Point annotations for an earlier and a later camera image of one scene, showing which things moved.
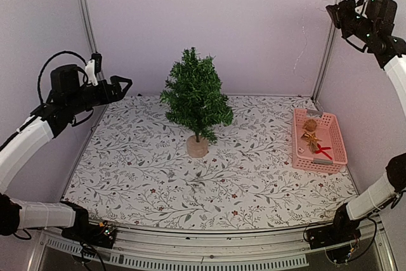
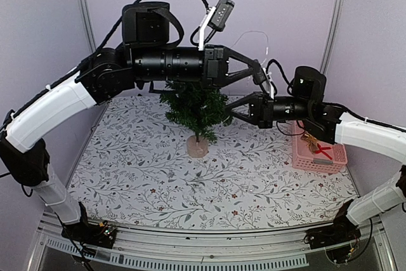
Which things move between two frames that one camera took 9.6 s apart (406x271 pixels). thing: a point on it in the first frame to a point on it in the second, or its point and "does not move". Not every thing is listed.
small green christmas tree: x=195 y=101 does not move
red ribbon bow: x=321 y=150 does not move
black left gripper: x=107 y=96 to x=215 y=65
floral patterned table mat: x=132 y=171 does not move
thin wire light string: x=304 y=49 to x=255 y=31
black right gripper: x=334 y=11 to x=262 y=108
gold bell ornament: x=313 y=147 does not move
